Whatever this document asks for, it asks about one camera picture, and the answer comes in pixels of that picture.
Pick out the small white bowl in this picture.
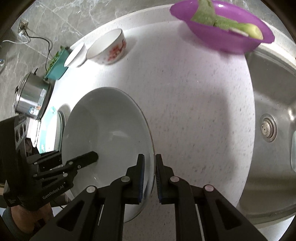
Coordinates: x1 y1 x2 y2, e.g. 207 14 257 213
64 43 87 67

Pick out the teal basin with greens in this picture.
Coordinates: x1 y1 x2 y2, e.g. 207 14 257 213
44 46 70 80

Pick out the red floral bowl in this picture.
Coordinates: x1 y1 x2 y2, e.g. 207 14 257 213
86 29 126 65

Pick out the black power cable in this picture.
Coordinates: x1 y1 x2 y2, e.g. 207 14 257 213
21 27 54 72

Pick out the wall socket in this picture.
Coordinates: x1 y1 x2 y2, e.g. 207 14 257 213
18 19 28 33

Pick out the purple plastic basin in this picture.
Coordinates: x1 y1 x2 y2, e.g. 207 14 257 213
170 1 275 54

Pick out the white power cable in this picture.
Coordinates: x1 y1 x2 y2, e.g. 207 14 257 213
0 34 31 45

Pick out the large white bowl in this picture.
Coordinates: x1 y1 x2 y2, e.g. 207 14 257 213
62 87 155 222

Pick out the left hand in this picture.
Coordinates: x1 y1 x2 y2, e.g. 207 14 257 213
11 203 54 234

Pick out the steel sink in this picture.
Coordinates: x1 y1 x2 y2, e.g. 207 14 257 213
238 45 296 225

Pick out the green gourd piece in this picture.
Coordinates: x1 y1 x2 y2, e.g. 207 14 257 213
191 1 263 40

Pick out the teal floral plate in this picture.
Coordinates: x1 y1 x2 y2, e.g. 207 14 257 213
37 107 65 154

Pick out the sink drain strainer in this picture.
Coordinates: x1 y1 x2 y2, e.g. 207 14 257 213
260 113 278 143

